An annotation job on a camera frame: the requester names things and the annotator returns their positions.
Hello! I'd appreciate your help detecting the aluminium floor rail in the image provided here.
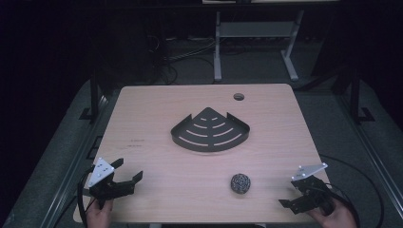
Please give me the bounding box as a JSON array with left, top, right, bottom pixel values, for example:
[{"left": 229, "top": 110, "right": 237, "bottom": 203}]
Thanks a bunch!
[
  {"left": 335, "top": 94, "right": 403, "bottom": 219},
  {"left": 39, "top": 94, "right": 109, "bottom": 228}
]

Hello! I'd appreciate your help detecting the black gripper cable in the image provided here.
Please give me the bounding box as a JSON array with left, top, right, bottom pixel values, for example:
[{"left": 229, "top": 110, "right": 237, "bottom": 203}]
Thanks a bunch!
[
  {"left": 318, "top": 153, "right": 386, "bottom": 228},
  {"left": 76, "top": 166, "right": 97, "bottom": 228}
]

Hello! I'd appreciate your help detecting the steel wool scouring ball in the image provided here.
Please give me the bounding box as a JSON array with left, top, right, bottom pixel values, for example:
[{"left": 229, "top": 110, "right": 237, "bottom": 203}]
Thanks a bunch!
[{"left": 230, "top": 172, "right": 252, "bottom": 195}]

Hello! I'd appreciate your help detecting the black metal corner shelf rack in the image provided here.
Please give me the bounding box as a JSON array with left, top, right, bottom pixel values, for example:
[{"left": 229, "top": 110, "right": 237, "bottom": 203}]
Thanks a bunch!
[{"left": 170, "top": 106, "right": 251, "bottom": 153}]

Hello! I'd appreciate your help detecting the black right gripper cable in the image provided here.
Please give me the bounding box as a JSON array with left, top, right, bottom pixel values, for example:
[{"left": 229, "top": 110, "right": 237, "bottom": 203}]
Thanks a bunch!
[{"left": 318, "top": 153, "right": 386, "bottom": 228}]

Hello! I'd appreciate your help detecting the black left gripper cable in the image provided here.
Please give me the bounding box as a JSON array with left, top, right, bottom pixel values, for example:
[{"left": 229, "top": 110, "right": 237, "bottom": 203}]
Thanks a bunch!
[{"left": 76, "top": 166, "right": 97, "bottom": 228}]

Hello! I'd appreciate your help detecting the black metal post stand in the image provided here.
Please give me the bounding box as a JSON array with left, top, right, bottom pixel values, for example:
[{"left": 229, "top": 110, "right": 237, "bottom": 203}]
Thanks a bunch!
[
  {"left": 346, "top": 67, "right": 375, "bottom": 125},
  {"left": 78, "top": 70, "right": 109, "bottom": 122}
]

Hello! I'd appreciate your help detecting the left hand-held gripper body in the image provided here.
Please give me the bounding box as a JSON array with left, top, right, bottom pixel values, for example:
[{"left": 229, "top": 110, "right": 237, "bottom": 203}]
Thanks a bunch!
[{"left": 87, "top": 157, "right": 136, "bottom": 210}]

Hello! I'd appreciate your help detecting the grey metal stand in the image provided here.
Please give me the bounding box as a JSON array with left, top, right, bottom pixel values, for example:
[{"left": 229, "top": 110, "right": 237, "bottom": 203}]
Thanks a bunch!
[{"left": 213, "top": 9, "right": 305, "bottom": 83}]

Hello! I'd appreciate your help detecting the person's left hand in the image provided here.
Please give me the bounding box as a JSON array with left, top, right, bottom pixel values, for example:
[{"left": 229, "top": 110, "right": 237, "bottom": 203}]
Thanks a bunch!
[{"left": 86, "top": 197, "right": 115, "bottom": 228}]

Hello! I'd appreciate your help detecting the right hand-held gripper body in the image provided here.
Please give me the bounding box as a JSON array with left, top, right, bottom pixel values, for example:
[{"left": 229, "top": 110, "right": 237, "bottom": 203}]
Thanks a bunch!
[{"left": 288, "top": 161, "right": 336, "bottom": 217}]

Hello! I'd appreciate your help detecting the bundle of floor cables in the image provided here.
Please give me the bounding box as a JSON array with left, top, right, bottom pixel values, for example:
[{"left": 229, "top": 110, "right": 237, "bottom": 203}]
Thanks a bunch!
[{"left": 145, "top": 33, "right": 217, "bottom": 86}]

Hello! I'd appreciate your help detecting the person's right hand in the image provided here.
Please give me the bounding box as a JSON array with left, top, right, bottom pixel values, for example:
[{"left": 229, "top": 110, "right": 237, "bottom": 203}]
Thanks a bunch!
[{"left": 308, "top": 198, "right": 358, "bottom": 228}]

